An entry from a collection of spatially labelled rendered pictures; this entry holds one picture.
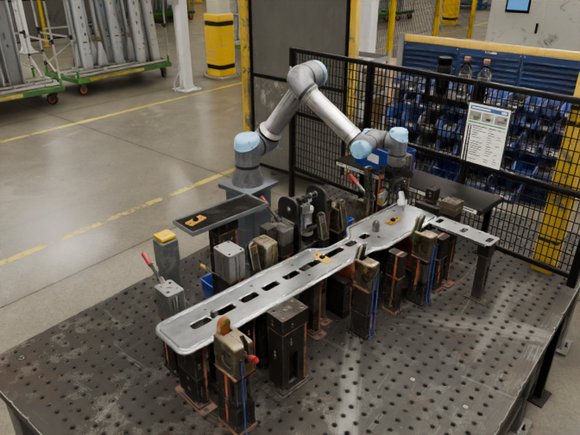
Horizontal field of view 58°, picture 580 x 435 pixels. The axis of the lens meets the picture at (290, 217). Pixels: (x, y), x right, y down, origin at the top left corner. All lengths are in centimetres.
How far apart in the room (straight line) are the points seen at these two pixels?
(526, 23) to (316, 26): 484
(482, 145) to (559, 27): 610
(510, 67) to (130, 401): 332
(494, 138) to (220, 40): 756
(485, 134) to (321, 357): 133
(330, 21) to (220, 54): 551
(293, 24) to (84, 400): 352
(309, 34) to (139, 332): 306
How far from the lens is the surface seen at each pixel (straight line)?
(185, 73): 900
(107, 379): 208
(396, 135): 217
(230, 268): 190
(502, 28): 891
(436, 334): 224
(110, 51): 1008
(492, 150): 267
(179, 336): 171
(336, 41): 442
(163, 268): 197
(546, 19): 873
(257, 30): 497
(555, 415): 311
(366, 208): 242
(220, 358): 163
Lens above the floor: 208
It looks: 27 degrees down
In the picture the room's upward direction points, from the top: straight up
